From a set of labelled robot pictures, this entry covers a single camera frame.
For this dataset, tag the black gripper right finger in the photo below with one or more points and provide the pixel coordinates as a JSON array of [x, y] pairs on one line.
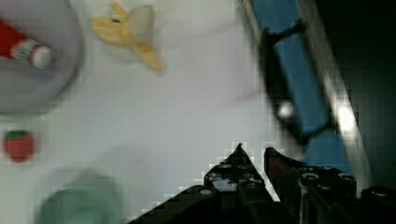
[[326, 195]]

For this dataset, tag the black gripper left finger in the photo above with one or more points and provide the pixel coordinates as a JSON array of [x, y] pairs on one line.
[[233, 192]]

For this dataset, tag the green cup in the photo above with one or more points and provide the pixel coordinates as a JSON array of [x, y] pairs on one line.
[[73, 197]]

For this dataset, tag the yellow plush banana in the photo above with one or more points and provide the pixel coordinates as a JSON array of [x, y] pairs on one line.
[[130, 30]]

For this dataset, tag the plush strawberry near cup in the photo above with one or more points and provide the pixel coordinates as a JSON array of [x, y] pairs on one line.
[[19, 145]]

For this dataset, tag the grey round plate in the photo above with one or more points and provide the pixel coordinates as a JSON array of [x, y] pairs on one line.
[[54, 24]]

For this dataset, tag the red plush ketchup bottle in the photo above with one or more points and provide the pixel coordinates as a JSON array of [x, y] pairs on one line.
[[16, 46]]

